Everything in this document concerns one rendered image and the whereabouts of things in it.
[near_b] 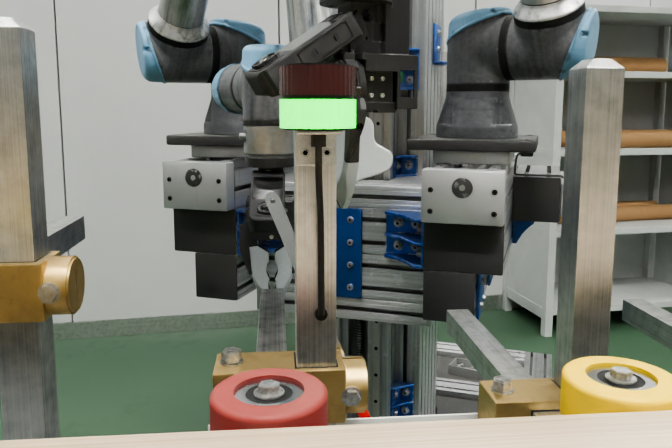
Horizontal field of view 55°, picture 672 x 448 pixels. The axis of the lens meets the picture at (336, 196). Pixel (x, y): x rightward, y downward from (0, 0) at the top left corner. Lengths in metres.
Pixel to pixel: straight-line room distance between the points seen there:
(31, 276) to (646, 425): 0.47
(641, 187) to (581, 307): 3.37
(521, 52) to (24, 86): 0.83
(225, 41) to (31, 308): 0.86
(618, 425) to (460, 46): 0.87
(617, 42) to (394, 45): 3.24
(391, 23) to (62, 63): 2.66
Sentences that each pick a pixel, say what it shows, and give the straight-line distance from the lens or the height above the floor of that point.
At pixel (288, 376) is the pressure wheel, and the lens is 0.48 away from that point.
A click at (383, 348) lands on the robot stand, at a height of 0.58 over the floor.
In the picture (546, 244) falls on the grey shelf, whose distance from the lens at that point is 3.23.
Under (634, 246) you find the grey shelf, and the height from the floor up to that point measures 0.31.
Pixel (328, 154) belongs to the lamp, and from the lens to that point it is 0.54.
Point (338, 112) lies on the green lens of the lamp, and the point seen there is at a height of 1.09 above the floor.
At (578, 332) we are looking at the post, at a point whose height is 0.89.
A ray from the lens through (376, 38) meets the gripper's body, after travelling 0.65.
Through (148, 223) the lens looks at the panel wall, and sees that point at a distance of 3.22.
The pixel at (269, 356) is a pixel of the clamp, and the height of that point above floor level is 0.87.
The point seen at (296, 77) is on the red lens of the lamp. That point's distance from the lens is 0.49.
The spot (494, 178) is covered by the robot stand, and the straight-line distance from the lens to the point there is 1.07.
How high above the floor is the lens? 1.10
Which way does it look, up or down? 8 degrees down
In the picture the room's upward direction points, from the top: straight up
